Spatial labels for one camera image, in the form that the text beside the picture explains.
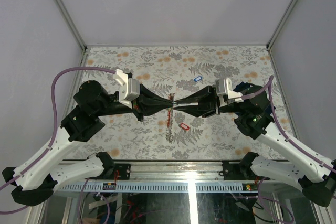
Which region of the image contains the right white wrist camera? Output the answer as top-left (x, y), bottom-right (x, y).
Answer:
top-left (215, 78), bottom-right (243, 108)

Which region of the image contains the blue key tag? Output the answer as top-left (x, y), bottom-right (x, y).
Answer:
top-left (194, 76), bottom-right (203, 82)

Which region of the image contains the dark blue cloth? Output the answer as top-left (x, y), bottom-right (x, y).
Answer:
top-left (265, 104), bottom-right (275, 116)

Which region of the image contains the metal key holder red handle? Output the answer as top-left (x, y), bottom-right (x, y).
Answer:
top-left (166, 107), bottom-right (173, 144)

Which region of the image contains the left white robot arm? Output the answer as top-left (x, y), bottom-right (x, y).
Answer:
top-left (2, 80), bottom-right (173, 206)

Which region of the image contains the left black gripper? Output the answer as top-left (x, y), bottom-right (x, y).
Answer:
top-left (96, 83), bottom-right (175, 122)

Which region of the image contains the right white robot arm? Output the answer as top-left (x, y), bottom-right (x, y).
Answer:
top-left (175, 80), bottom-right (335, 207)

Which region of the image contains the aluminium front rail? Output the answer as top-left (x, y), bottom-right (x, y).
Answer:
top-left (115, 160), bottom-right (258, 182)

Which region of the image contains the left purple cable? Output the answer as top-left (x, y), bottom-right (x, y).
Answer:
top-left (0, 67), bottom-right (116, 215)

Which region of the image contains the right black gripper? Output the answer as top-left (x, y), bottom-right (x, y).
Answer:
top-left (174, 84), bottom-right (246, 118)

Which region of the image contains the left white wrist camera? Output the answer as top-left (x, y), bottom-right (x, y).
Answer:
top-left (113, 69), bottom-right (140, 108)

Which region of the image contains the purple cable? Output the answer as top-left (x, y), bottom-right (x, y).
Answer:
top-left (241, 75), bottom-right (336, 175)
top-left (0, 67), bottom-right (116, 215)

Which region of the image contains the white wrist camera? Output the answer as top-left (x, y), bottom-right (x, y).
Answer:
top-left (113, 69), bottom-right (140, 108)
top-left (215, 78), bottom-right (243, 108)

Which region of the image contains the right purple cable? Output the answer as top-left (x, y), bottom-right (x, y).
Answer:
top-left (241, 75), bottom-right (336, 175)

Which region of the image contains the red key tag with key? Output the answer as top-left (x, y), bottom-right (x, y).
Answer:
top-left (179, 123), bottom-right (190, 131)

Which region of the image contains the grey slotted cable duct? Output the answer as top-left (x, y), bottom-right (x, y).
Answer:
top-left (59, 181), bottom-right (257, 194)

